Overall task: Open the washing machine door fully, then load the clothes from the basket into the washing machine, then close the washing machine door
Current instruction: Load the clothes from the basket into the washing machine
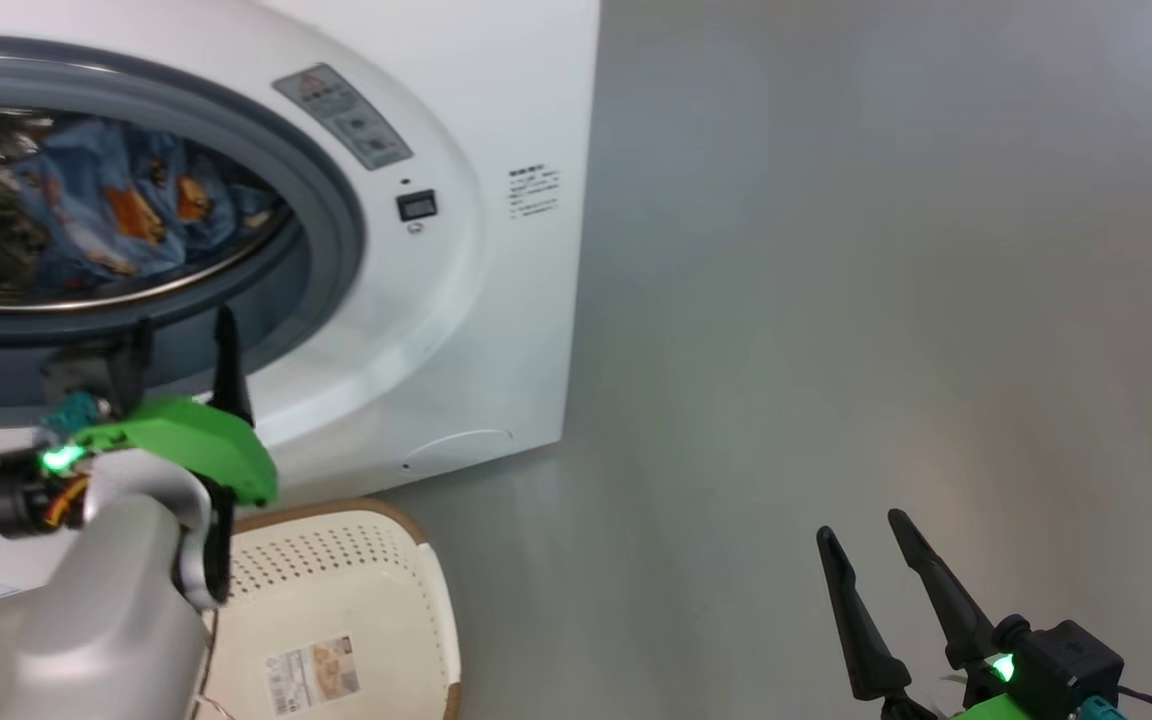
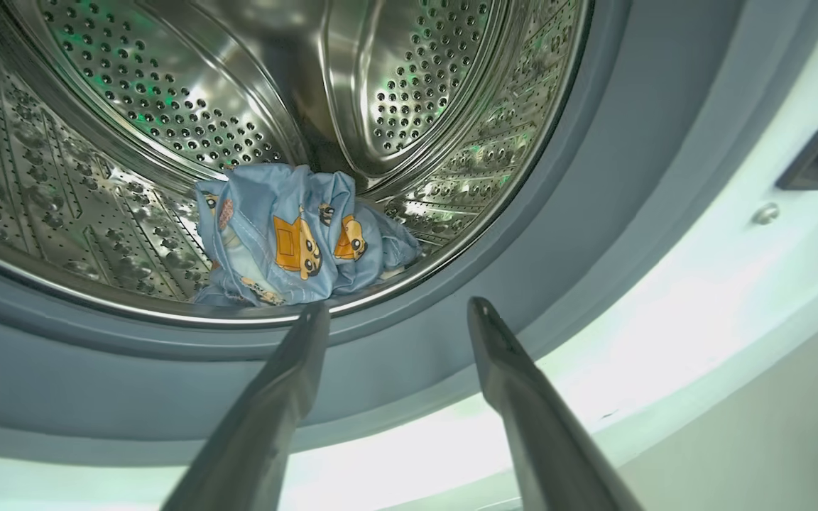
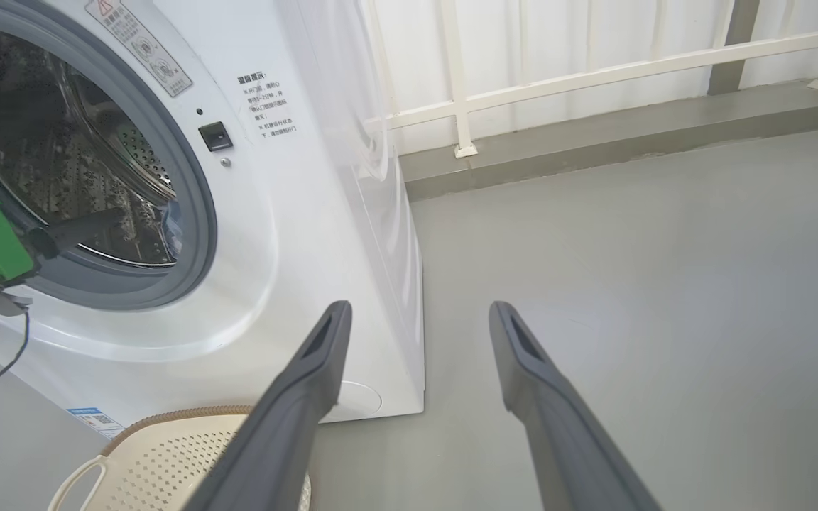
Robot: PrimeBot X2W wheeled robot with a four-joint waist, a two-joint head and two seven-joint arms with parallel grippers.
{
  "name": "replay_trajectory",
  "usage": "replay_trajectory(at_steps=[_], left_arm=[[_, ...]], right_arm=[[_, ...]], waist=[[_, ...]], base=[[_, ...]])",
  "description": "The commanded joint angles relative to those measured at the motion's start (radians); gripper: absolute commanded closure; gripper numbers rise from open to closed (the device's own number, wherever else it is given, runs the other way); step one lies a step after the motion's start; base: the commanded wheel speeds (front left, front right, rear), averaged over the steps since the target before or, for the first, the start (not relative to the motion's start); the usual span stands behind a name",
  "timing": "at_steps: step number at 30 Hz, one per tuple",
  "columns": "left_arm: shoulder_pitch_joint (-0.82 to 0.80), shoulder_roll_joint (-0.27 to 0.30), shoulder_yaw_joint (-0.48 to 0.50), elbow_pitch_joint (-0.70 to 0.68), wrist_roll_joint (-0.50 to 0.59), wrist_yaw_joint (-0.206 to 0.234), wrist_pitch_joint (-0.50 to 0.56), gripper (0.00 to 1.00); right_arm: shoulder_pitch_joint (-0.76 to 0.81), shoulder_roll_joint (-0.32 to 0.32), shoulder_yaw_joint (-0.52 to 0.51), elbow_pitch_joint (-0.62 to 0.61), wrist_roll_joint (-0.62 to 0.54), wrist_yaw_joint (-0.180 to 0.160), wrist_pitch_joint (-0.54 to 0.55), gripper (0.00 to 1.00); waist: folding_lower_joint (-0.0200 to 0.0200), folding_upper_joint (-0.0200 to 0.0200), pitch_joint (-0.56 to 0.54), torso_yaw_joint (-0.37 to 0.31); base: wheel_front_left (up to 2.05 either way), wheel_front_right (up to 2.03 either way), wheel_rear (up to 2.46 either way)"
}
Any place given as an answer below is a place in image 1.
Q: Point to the black door latch socket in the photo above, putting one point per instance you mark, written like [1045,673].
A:
[416,205]

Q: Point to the white basket with brown rim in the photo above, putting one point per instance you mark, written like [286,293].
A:
[376,590]

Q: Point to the round drain filter cover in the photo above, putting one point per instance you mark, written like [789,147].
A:
[461,448]

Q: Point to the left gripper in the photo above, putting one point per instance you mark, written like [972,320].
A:
[196,445]

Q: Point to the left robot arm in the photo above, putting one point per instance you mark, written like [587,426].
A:
[106,620]

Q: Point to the dark wrist camera box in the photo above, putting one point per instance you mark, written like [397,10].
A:
[1066,665]
[101,370]

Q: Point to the grey warning sticker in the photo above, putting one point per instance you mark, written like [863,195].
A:
[346,115]

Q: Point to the printed basket label sticker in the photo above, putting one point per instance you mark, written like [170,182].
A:
[311,675]

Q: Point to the dark left wrist camera box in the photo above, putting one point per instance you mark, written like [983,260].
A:
[101,370]

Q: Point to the blue cartoon print garment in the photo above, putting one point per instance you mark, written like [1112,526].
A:
[126,210]

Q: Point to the black text notice sticker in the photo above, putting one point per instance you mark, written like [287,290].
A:
[534,192]

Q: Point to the white front-load washing machine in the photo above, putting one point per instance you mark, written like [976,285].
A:
[496,330]

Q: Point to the grey rubber door gasket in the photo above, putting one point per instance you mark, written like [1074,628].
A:
[331,240]

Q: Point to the dark right wrist camera box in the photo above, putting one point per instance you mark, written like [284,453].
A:
[1066,665]

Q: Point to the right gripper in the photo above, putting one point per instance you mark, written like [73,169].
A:
[976,700]

